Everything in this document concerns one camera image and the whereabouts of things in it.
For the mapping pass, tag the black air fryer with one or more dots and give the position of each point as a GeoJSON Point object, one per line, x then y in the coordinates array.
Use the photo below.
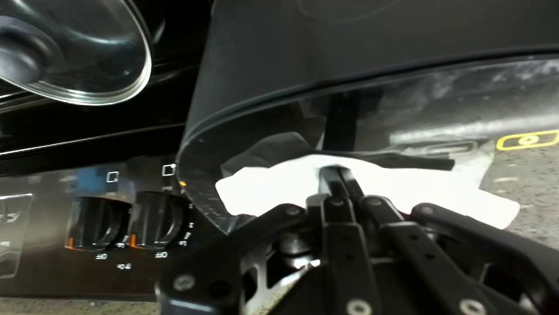
{"type": "Point", "coordinates": [401, 83]}

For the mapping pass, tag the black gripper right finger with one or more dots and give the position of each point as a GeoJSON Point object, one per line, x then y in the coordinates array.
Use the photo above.
{"type": "Point", "coordinates": [417, 275]}

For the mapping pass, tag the black electric stove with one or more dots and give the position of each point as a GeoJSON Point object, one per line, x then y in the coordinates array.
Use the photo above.
{"type": "Point", "coordinates": [92, 202]}

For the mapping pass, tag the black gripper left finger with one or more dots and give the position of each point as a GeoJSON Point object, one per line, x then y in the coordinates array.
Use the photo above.
{"type": "Point", "coordinates": [345, 254]}

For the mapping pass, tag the white paper towel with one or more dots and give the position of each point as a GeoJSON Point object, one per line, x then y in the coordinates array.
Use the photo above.
{"type": "Point", "coordinates": [256, 190]}

